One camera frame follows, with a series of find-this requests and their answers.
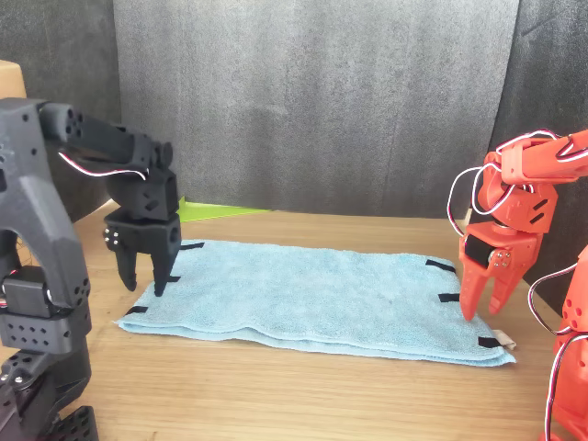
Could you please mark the brown cardboard box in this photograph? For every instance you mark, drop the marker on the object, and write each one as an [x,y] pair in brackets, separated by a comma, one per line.
[10,80]

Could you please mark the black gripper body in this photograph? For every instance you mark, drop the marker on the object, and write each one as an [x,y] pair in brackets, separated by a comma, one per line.
[147,232]

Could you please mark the wide grey foam backdrop panel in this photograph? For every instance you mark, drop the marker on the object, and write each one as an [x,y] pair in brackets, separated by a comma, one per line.
[312,101]

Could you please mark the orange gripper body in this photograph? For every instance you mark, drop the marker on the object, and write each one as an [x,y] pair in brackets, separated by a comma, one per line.
[514,252]

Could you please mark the grey foam side panel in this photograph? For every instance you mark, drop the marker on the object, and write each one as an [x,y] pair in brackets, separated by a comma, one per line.
[73,55]
[542,69]

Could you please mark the green plastic wedge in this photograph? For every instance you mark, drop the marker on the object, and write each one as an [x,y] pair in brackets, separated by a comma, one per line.
[211,212]

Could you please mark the light blue towel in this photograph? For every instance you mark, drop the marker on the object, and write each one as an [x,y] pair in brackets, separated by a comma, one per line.
[312,298]

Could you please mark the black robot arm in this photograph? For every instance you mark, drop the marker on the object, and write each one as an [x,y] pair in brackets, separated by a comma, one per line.
[27,206]

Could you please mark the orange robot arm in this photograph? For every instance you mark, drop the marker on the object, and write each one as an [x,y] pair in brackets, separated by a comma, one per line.
[528,161]

